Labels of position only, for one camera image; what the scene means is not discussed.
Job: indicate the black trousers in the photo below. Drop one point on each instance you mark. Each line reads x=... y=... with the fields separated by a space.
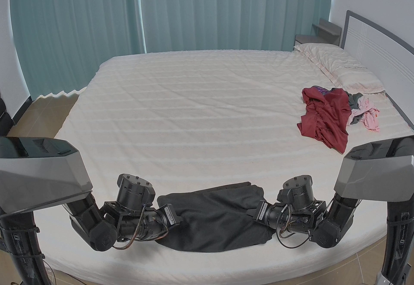
x=213 y=219

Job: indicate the cream pillow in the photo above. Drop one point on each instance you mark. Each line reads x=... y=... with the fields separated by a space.
x=342 y=65

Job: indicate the purple garment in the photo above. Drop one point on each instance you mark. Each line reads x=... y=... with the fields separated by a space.
x=323 y=90

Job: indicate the grey garment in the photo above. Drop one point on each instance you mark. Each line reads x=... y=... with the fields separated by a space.
x=355 y=101

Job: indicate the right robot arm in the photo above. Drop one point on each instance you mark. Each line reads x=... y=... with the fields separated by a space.
x=372 y=173

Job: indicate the grey bedside table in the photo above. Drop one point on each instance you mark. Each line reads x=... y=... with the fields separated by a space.
x=323 y=33

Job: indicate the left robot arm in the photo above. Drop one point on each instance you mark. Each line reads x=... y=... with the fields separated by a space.
x=42 y=173

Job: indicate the pink garment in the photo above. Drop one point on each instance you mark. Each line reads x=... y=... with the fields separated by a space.
x=370 y=119

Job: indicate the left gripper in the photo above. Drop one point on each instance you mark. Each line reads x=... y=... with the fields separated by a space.
x=168 y=216

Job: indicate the dark red garment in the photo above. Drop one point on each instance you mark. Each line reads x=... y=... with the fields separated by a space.
x=330 y=119

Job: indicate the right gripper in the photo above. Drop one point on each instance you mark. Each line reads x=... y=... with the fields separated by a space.
x=267 y=212

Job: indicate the bed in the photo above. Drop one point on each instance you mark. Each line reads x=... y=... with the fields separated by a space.
x=194 y=115

